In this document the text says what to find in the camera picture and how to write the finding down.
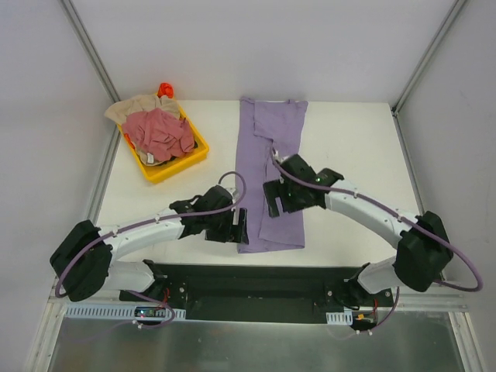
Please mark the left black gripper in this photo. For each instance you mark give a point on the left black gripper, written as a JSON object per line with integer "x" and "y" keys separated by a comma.
{"x": 231, "y": 231}

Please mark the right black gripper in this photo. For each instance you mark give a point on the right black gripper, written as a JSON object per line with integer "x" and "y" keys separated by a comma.
{"x": 273, "y": 198}

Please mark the purple t-shirt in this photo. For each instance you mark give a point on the purple t-shirt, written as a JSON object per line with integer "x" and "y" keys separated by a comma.
{"x": 264, "y": 126}

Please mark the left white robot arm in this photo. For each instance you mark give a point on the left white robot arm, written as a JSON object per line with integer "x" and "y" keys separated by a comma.
{"x": 90, "y": 258}

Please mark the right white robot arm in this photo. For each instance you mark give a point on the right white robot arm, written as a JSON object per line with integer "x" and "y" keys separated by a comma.
{"x": 420, "y": 257}

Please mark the yellow plastic tray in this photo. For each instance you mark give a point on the yellow plastic tray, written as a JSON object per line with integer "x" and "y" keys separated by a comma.
{"x": 157, "y": 174}

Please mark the pink t-shirt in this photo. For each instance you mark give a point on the pink t-shirt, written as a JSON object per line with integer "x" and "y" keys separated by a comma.
{"x": 158, "y": 136}

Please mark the orange red cloth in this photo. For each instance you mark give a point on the orange red cloth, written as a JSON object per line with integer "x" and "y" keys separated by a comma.
{"x": 165, "y": 89}

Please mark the beige t-shirt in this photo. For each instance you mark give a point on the beige t-shirt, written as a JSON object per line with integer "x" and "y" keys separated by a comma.
{"x": 119, "y": 111}

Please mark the right white cable duct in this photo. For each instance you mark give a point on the right white cable duct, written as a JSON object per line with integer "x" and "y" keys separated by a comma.
{"x": 339, "y": 318}

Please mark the white cable duct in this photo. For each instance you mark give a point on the white cable duct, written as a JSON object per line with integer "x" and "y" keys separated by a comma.
{"x": 124, "y": 312}
{"x": 339, "y": 318}

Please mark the left white cable duct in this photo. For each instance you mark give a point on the left white cable duct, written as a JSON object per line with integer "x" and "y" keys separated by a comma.
{"x": 124, "y": 312}

